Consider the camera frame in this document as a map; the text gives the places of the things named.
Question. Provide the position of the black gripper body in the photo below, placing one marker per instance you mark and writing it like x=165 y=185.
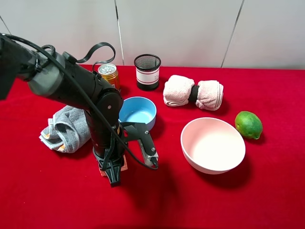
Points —
x=104 y=143

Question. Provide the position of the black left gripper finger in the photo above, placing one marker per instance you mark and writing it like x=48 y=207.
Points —
x=112 y=170

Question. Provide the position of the pink wafer block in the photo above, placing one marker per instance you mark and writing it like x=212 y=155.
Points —
x=123 y=168

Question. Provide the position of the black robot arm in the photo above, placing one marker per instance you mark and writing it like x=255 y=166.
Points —
x=58 y=77

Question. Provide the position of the grey folded towel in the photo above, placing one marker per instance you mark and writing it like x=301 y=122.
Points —
x=67 y=130

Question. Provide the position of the blue bowl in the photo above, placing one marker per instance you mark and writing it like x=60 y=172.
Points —
x=140 y=110

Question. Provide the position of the gold drink can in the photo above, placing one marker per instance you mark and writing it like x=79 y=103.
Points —
x=109 y=72

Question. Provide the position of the black mesh pen holder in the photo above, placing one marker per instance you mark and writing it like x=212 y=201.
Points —
x=147 y=71

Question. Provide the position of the rolled pink towel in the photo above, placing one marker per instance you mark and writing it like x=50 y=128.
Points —
x=177 y=90

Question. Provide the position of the black band on towel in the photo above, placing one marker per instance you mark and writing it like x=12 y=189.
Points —
x=193 y=94

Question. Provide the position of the pink bowl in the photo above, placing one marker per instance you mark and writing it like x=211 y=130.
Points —
x=212 y=146

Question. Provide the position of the red tablecloth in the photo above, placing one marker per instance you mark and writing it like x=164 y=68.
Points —
x=43 y=189

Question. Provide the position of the green lime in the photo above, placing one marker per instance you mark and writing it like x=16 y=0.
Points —
x=248 y=125

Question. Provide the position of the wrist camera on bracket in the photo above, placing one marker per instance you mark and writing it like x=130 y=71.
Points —
x=139 y=132

